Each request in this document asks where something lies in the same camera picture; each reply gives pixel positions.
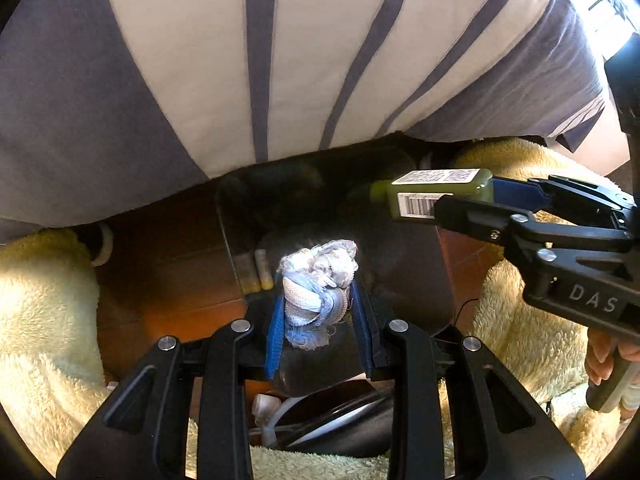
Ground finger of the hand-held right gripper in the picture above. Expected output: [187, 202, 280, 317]
[492, 175, 632, 223]
[434, 194, 632, 262]

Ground white ring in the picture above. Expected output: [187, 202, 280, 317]
[91, 222, 114, 267]

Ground blue white plastic packet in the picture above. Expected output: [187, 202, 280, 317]
[272, 239, 361, 352]

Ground black trash bag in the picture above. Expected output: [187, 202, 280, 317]
[215, 135, 457, 397]

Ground black round object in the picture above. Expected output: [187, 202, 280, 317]
[260, 394, 397, 461]

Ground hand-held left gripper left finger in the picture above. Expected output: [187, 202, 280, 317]
[56, 300, 287, 480]

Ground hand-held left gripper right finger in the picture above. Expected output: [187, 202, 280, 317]
[350, 280, 587, 480]

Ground cream fluffy rug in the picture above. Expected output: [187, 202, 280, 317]
[0, 137, 640, 480]

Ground person's right hand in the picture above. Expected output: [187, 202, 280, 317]
[584, 331, 640, 423]

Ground dark green labelled bottle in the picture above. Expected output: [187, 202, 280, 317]
[369, 167, 497, 222]

